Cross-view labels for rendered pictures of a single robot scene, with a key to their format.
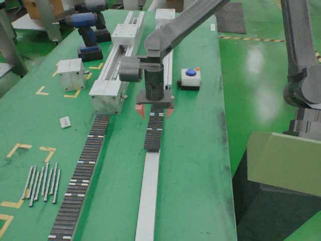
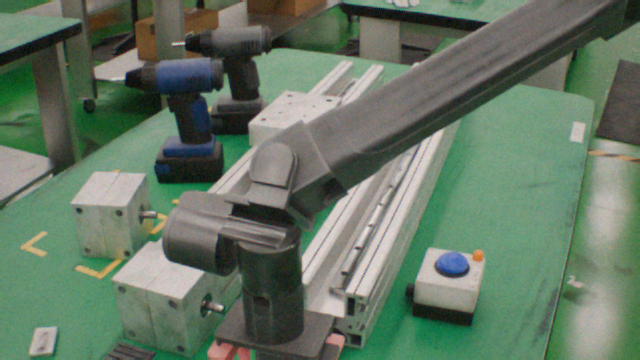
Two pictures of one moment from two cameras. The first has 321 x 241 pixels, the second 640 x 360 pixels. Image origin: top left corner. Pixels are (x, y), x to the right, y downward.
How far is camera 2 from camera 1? 0.19 m
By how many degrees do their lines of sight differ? 21
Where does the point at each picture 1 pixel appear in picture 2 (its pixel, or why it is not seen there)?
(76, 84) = (114, 243)
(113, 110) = (173, 341)
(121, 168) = not seen: outside the picture
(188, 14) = (402, 90)
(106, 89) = (162, 275)
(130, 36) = not seen: hidden behind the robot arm
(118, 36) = (266, 125)
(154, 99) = (262, 338)
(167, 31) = (326, 134)
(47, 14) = (171, 52)
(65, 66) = (98, 188)
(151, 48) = (261, 180)
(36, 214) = not seen: outside the picture
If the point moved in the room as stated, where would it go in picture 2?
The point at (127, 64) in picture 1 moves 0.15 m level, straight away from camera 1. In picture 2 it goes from (191, 215) to (229, 145)
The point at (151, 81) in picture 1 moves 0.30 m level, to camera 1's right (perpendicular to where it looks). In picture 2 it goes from (252, 281) to (604, 336)
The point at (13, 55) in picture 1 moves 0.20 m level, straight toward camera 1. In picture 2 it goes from (64, 140) to (64, 162)
